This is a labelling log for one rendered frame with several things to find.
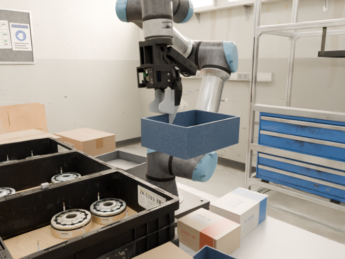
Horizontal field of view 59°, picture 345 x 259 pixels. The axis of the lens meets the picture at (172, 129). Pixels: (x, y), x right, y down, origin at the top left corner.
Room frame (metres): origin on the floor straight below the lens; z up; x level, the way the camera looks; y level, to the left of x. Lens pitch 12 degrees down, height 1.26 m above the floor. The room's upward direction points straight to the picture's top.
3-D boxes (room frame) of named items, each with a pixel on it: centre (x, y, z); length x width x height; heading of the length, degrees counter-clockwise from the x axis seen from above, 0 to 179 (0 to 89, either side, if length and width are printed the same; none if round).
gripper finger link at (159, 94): (0.79, 0.04, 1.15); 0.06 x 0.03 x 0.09; 133
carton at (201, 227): (0.88, -0.11, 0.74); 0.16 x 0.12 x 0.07; 44
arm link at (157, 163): (1.12, 0.03, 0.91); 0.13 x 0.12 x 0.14; 62
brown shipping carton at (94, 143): (1.74, 0.52, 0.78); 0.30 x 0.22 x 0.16; 49
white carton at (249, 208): (1.01, -0.24, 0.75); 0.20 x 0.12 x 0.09; 137
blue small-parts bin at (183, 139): (0.74, -0.05, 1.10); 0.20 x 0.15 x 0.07; 135
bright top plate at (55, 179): (1.04, 0.38, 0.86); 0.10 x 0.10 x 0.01
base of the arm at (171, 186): (1.12, 0.05, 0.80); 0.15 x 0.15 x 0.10
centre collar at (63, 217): (0.74, 0.27, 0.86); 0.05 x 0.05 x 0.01
